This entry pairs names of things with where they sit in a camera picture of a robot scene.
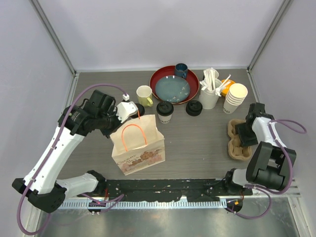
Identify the white stirrer holder cup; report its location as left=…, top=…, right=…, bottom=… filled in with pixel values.
left=198, top=80, right=221, bottom=110

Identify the red lacquer round tray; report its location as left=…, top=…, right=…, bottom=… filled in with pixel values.
left=149, top=65, right=199, bottom=105

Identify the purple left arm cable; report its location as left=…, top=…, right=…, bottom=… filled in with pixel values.
left=16, top=83, right=130, bottom=235

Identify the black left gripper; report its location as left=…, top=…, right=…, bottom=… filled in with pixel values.
left=97, top=105, right=127, bottom=139

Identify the stack of black lids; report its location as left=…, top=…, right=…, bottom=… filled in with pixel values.
left=186, top=100, right=202, bottom=117

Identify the dark blue ceramic mug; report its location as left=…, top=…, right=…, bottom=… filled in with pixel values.
left=174, top=63, right=188, bottom=79

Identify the cardboard cup carrier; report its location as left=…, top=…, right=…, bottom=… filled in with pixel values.
left=227, top=119, right=252, bottom=161

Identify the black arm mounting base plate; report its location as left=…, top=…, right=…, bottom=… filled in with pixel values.
left=88, top=179, right=253, bottom=202

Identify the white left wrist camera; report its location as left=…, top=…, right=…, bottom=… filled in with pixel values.
left=116, top=94, right=138, bottom=123

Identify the stack of white paper cups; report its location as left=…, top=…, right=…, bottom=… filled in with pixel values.
left=223, top=83, right=248, bottom=114

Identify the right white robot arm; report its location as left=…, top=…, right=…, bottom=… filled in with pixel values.
left=223, top=103, right=296, bottom=195

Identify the small paper cup with stirrers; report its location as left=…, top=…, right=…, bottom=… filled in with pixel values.
left=203, top=68, right=219, bottom=79

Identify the white paper cup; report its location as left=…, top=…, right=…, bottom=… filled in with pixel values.
left=158, top=115, right=172, bottom=123

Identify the brown paper takeout bag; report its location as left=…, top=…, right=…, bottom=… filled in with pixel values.
left=110, top=115, right=165, bottom=175

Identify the yellow-green ceramic mug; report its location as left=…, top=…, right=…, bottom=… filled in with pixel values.
left=136, top=85, right=154, bottom=107

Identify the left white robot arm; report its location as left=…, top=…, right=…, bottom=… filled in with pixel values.
left=12, top=90, right=121, bottom=213

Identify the blue ceramic plate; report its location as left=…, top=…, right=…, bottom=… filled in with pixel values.
left=155, top=75, right=191, bottom=103

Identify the orange round container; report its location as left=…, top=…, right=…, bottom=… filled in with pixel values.
left=221, top=79, right=235, bottom=97

